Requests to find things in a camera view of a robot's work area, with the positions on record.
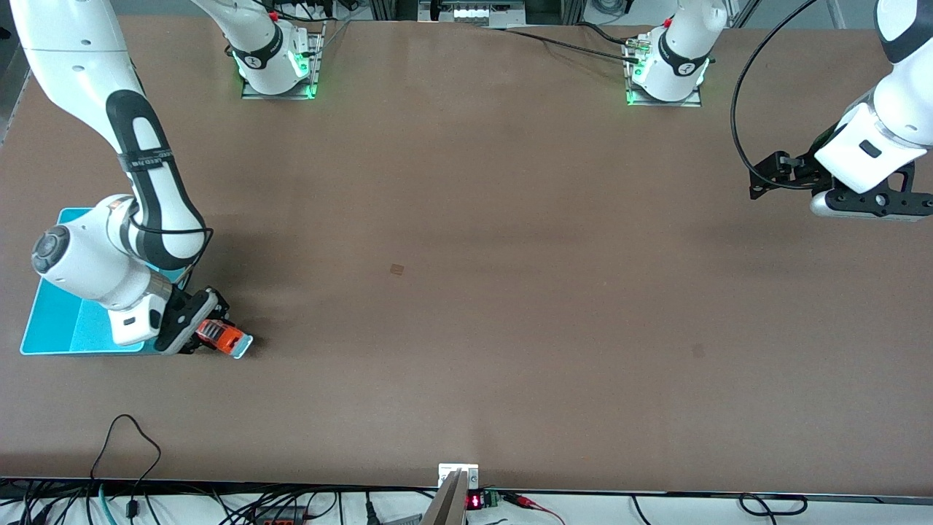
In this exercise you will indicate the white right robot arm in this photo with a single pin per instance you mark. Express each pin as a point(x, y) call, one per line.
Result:
point(80, 65)

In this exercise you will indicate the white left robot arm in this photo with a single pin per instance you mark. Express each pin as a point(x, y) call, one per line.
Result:
point(678, 58)

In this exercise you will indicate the white bracket plate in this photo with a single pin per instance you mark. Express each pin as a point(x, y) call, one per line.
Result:
point(446, 470)

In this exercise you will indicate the grey aluminium bar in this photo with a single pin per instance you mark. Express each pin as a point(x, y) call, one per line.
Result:
point(446, 507)

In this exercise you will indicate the white light device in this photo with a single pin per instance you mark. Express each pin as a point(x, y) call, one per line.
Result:
point(485, 13)

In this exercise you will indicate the orange toy bus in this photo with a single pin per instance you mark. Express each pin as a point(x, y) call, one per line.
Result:
point(232, 341)

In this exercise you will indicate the orange power strip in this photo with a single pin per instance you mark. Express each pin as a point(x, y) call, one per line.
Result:
point(280, 518)

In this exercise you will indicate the silver aluminium frame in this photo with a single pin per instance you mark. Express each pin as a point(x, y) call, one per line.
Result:
point(554, 11)

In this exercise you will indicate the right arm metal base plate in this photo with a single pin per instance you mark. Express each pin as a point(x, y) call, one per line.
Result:
point(318, 58)

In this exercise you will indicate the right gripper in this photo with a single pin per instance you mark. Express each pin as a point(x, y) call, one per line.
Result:
point(179, 318)

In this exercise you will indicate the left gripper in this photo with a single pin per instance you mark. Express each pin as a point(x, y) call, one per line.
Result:
point(806, 165)

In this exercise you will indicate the red digit display module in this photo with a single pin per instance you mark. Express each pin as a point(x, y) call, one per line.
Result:
point(477, 501)

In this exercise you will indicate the blue plastic box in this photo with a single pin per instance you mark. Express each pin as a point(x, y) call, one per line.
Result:
point(80, 335)

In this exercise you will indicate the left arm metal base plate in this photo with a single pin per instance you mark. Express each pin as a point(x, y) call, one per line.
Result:
point(689, 103)

